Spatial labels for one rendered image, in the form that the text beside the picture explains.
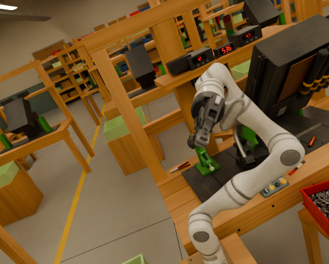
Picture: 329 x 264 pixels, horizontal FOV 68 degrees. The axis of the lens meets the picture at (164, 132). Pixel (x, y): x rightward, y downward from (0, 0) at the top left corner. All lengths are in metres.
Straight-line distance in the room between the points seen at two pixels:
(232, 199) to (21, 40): 11.59
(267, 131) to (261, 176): 0.14
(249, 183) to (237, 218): 0.55
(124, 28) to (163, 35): 0.22
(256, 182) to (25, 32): 11.55
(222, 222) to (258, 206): 0.20
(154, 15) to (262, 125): 0.97
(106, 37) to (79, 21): 9.93
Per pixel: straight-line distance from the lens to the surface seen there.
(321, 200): 1.41
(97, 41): 1.48
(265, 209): 1.44
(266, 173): 0.82
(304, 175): 1.51
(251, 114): 0.75
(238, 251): 1.30
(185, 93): 1.61
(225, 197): 0.88
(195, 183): 1.61
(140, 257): 1.31
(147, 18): 1.51
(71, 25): 11.46
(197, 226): 0.94
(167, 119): 1.71
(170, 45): 1.54
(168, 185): 1.72
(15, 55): 12.24
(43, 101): 12.32
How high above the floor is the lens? 1.90
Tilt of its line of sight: 25 degrees down
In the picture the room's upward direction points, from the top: 24 degrees counter-clockwise
